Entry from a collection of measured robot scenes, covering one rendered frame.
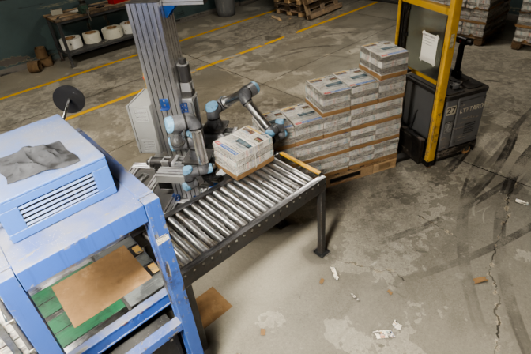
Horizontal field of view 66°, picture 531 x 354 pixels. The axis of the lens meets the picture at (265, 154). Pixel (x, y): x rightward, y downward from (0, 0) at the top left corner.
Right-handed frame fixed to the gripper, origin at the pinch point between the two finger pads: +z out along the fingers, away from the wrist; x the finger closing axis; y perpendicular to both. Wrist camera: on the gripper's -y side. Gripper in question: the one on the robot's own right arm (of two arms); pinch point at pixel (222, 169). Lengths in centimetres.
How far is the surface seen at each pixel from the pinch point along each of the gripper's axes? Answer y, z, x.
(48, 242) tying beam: 74, -133, -79
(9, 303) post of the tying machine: 64, -153, -88
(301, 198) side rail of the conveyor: -5, 21, -67
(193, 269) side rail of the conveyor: -2, -72, -68
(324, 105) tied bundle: 16, 112, -8
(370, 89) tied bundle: 20, 156, -26
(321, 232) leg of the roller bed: -54, 43, -66
